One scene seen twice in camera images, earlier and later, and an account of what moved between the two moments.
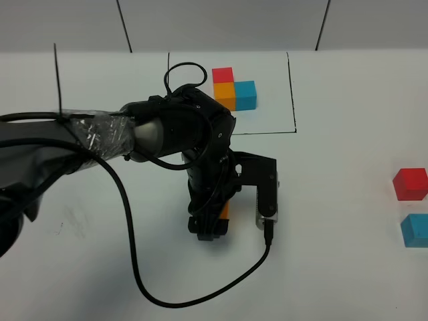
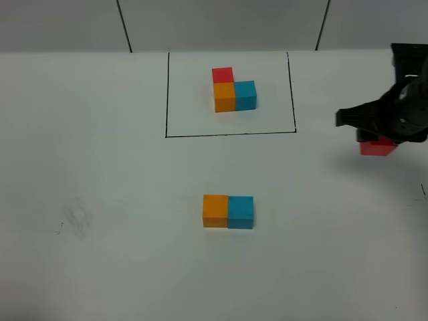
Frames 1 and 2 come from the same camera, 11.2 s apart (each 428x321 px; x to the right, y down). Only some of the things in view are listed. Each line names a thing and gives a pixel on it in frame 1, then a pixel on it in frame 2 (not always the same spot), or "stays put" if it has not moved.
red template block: x=223 y=75 stays put
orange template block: x=225 y=94 stays put
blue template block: x=245 y=96 stays put
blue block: x=414 y=230 -> x=241 y=212
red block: x=411 y=184 -> x=383 y=146
